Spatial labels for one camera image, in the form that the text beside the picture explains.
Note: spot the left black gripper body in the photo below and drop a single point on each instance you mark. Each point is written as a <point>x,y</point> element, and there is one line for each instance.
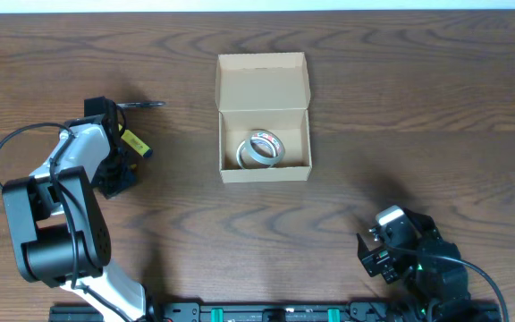
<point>113,173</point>

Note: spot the clear tape roll red-print core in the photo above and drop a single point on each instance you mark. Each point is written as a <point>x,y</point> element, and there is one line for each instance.
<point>270,138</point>

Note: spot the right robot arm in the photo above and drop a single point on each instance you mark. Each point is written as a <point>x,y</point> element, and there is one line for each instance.
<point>438,278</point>

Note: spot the cardboard box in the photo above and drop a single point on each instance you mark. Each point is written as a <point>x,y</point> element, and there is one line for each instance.
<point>263,92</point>

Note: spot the white-core clear tape roll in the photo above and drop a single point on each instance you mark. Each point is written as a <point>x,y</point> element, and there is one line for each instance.
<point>263,147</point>

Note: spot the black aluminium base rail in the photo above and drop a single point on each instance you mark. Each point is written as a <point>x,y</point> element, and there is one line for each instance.
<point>354,311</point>

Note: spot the yellow highlighter marker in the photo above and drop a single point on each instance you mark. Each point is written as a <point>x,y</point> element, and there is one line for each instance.
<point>137,144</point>

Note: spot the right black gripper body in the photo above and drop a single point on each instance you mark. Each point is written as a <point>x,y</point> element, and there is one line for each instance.
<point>379,258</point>

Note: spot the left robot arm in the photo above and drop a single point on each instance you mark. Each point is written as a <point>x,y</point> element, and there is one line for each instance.
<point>58,232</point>

